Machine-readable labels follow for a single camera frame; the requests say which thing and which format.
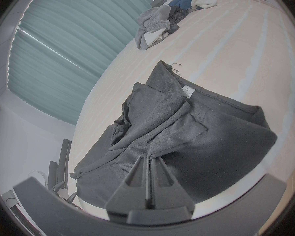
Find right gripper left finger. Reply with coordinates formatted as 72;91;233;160
106;155;148;219

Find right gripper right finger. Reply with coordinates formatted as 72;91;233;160
150;156;196;216

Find black T-shirt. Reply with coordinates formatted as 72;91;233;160
69;60;278;206

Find bed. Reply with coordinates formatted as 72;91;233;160
69;0;295;218

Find pile of clothes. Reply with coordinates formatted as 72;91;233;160
135;0;219;50

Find black chest of drawers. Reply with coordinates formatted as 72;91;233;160
56;139;72;190

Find blue-green curtain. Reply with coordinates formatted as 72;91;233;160
7;30;100;126
17;0;160;77

